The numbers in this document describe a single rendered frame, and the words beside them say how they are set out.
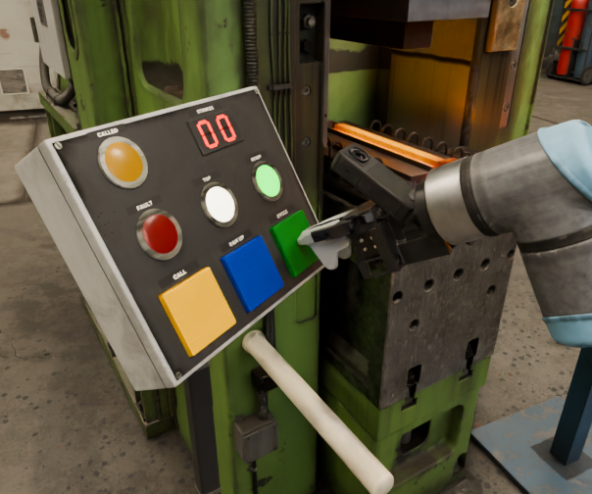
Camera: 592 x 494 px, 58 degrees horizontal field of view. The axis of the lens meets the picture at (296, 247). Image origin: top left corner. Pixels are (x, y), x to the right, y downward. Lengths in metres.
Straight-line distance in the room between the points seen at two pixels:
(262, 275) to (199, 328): 0.12
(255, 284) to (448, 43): 0.91
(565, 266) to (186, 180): 0.41
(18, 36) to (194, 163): 5.54
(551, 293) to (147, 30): 1.01
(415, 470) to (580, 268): 1.10
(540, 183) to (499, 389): 1.63
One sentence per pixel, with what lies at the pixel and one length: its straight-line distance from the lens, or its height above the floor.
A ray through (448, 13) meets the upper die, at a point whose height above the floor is 1.28.
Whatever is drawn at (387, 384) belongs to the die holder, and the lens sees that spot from 1.23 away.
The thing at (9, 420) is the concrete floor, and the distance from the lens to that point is 2.12.
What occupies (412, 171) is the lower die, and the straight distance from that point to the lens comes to 1.11.
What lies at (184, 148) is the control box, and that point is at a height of 1.16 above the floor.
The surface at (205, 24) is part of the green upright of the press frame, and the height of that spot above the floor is 1.27.
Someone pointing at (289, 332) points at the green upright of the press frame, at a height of 0.60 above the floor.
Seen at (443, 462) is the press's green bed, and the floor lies 0.14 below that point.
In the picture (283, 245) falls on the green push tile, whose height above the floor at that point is 1.02.
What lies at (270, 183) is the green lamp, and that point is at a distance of 0.73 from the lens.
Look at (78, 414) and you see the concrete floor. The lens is 2.05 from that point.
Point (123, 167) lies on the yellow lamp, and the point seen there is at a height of 1.16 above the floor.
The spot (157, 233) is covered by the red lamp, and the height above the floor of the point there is 1.09.
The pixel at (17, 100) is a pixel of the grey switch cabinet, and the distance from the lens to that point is 6.26.
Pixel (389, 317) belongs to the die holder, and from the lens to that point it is 1.11.
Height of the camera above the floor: 1.34
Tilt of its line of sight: 27 degrees down
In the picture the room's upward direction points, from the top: straight up
